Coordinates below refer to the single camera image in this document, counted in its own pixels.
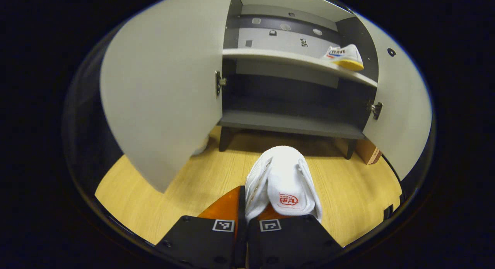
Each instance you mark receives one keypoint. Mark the black backdrop cloth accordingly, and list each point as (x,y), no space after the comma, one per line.
(89,125)

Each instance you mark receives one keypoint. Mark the white canvas shoe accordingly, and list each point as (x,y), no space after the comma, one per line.
(346,54)
(282,172)

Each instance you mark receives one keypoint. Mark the white cabinet door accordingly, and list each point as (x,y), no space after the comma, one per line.
(162,87)
(402,106)

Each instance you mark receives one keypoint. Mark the white shoe cabinet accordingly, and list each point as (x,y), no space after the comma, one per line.
(290,122)

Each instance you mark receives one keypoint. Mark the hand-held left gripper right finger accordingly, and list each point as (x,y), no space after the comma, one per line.
(294,242)

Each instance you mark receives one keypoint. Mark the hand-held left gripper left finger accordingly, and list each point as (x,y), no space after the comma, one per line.
(201,242)

